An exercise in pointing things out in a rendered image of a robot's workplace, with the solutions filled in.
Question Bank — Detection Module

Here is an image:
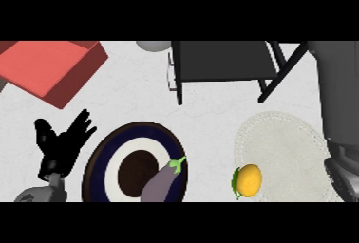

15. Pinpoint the red box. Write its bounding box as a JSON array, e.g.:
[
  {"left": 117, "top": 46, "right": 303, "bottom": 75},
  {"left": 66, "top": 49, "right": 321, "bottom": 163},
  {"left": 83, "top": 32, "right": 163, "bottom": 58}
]
[{"left": 0, "top": 40, "right": 111, "bottom": 110}]

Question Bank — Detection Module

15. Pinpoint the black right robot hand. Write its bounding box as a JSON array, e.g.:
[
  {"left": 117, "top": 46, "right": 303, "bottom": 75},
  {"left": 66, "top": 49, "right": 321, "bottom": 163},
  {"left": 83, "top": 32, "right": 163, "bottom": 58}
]
[{"left": 323, "top": 157, "right": 359, "bottom": 203}]

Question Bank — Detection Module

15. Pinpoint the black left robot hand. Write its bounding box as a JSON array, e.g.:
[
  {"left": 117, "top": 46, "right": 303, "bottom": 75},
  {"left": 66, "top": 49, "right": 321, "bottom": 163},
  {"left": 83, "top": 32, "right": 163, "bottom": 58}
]
[{"left": 35, "top": 108, "right": 98, "bottom": 183}]

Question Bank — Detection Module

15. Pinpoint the pale grey round object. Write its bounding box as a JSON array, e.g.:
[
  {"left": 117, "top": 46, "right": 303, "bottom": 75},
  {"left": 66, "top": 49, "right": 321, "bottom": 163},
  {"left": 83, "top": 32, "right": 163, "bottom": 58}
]
[{"left": 135, "top": 40, "right": 173, "bottom": 53}]

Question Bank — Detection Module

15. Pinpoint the purple eggplant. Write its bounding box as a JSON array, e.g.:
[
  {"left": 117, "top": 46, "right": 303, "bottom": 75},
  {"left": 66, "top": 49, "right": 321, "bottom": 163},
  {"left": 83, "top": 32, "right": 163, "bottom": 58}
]
[{"left": 139, "top": 155, "right": 188, "bottom": 203}]

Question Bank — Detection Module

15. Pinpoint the pale round placemat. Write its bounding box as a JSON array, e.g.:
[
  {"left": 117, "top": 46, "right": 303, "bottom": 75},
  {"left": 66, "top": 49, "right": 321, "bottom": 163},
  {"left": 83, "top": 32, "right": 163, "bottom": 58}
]
[{"left": 234, "top": 110, "right": 346, "bottom": 203}]

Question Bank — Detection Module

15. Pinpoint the dark grey tiered shelf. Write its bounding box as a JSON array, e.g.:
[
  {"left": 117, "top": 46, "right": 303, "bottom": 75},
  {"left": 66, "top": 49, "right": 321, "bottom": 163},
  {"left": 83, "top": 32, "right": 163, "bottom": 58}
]
[{"left": 166, "top": 40, "right": 311, "bottom": 106}]

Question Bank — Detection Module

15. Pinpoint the blue and white plate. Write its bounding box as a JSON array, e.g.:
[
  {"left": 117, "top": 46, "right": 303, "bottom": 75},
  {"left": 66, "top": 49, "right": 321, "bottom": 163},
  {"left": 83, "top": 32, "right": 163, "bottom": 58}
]
[{"left": 82, "top": 121, "right": 190, "bottom": 203}]

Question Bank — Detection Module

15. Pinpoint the dark grey appliance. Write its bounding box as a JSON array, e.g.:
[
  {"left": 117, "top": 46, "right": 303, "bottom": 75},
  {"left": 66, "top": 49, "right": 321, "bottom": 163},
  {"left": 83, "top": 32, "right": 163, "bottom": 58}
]
[{"left": 308, "top": 40, "right": 359, "bottom": 159}]

